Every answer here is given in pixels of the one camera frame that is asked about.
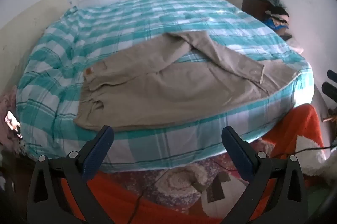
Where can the beige headboard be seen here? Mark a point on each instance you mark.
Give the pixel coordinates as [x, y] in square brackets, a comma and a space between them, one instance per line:
[23, 26]

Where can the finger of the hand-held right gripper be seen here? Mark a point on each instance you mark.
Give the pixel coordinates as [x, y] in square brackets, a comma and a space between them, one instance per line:
[332, 74]
[329, 91]

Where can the dark brown nightstand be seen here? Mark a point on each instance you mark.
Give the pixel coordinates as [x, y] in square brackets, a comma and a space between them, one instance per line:
[254, 7]

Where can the pile of clothes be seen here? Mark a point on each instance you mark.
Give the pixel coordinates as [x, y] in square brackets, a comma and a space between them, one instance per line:
[276, 13]

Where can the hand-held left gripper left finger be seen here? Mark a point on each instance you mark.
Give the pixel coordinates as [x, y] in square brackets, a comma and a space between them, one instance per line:
[97, 153]

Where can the teal plaid bed blanket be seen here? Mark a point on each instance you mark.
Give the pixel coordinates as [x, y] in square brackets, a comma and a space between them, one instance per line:
[110, 29]

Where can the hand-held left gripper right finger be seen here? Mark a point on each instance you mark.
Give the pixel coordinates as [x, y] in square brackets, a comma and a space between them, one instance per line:
[237, 155]

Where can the smartphone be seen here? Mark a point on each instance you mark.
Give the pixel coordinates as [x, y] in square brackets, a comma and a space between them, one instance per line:
[13, 121]

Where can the beige pants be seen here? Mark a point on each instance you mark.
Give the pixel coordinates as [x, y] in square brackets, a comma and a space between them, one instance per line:
[158, 87]

